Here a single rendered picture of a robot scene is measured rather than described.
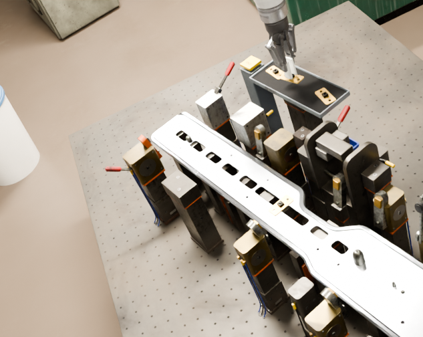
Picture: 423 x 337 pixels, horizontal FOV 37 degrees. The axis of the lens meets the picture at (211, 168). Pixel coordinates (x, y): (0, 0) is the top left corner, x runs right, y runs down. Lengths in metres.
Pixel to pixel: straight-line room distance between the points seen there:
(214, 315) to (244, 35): 2.89
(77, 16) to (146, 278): 3.57
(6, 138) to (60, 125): 0.58
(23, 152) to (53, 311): 1.27
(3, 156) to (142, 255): 1.98
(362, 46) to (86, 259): 1.88
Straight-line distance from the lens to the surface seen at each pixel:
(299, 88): 2.18
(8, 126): 4.24
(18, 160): 4.35
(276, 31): 2.01
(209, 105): 2.42
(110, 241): 2.63
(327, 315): 1.72
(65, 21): 5.63
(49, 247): 3.85
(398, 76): 2.88
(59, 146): 4.50
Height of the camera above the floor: 2.50
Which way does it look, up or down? 42 degrees down
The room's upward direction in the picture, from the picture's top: 24 degrees counter-clockwise
